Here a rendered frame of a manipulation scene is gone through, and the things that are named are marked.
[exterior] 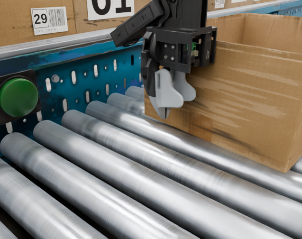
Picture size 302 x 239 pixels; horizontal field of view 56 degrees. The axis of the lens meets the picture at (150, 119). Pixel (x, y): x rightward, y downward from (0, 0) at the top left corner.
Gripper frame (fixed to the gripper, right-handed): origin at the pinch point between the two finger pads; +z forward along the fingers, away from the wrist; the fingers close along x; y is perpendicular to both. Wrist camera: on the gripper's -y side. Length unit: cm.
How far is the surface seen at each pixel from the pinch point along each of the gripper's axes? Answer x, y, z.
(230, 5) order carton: 87, -29, -10
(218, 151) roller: 2.6, 10.0, 5.4
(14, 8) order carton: -7.1, -28.9, -15.1
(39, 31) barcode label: -3.0, -28.8, -10.4
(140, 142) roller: -3.6, -1.6, 5.3
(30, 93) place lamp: -11.4, -21.1, -1.4
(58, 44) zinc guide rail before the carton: -2.8, -23.2, -8.4
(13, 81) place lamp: -13.6, -21.4, -4.1
